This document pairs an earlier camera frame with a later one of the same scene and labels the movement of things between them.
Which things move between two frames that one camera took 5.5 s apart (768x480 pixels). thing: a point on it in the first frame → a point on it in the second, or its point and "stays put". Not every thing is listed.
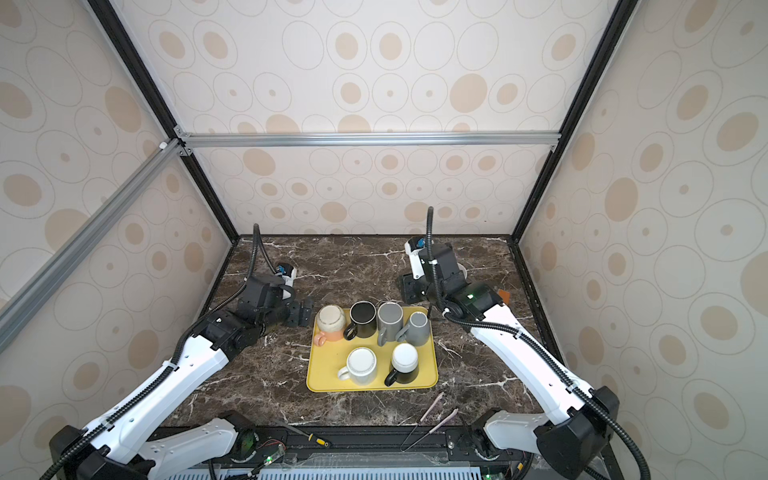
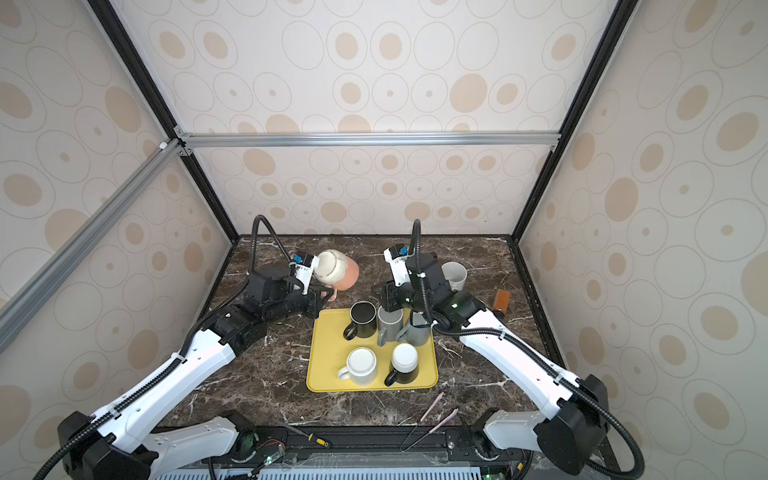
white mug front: (361, 367) stays put
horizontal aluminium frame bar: (188, 142) stays put
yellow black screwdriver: (310, 436) stays put
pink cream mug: (330, 321) → (337, 271)
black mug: (363, 315) stays put
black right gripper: (407, 289) → (389, 289)
